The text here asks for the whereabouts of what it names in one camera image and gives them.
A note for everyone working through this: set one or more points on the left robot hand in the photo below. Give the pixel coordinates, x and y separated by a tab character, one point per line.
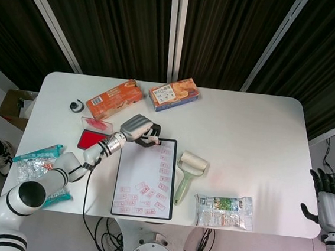
134	126

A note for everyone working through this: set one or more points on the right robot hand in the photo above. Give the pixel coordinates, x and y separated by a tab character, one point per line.
334	211

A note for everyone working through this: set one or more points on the small red stamp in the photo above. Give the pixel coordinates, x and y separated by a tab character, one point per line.
154	139

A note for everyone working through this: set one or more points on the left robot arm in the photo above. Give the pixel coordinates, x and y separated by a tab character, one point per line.
62	171

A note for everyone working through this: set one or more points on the red ink pad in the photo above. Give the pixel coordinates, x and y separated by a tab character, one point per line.
90	140

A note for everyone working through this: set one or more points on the orange snack box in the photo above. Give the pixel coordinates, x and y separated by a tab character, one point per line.
113	99

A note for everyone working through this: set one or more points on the blue biscuit box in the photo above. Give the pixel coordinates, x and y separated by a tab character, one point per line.
173	95

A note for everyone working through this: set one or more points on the white stamped paper sheet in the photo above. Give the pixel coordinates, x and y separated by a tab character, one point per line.
138	182

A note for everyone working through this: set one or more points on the green lint roller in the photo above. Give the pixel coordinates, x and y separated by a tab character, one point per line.
193	162

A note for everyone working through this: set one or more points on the black clipboard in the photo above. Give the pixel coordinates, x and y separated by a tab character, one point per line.
141	216

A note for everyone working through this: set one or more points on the dark pleated curtain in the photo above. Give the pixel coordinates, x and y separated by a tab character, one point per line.
121	23

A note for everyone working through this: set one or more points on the silver snack bag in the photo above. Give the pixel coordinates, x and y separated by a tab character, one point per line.
224	211

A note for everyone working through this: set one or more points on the teal shrimp snack bag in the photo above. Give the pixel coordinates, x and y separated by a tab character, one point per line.
30	162

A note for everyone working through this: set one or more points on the brown cardboard box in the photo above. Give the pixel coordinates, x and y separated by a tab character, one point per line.
9	107

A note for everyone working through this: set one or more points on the white sneaker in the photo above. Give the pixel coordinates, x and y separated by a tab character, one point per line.
4	160

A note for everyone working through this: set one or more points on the white frame post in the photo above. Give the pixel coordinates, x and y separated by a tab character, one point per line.
177	28
277	38
46	13

